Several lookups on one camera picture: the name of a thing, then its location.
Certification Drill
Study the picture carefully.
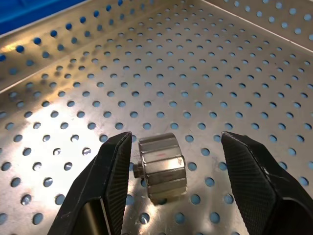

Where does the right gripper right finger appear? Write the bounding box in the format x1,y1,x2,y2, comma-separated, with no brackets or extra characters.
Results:
221,131,313,235

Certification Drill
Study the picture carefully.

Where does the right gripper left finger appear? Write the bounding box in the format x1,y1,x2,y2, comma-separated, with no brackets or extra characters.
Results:
47,131,133,235

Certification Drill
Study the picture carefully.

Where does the perforated metal tray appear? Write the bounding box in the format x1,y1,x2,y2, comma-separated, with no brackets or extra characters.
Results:
0,0,313,235

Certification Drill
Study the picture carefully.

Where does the blue compartment tray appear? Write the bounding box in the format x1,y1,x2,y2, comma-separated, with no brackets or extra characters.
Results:
0,0,103,37

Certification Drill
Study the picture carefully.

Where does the steel nut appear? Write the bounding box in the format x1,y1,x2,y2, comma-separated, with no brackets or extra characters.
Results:
133,132,188,204

